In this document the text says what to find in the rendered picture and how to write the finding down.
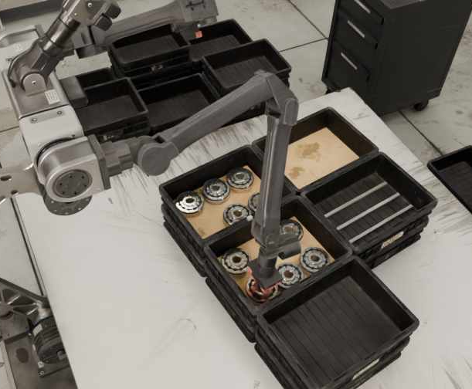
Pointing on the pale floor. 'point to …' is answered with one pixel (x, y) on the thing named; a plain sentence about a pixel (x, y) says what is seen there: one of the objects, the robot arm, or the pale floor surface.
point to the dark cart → (393, 49)
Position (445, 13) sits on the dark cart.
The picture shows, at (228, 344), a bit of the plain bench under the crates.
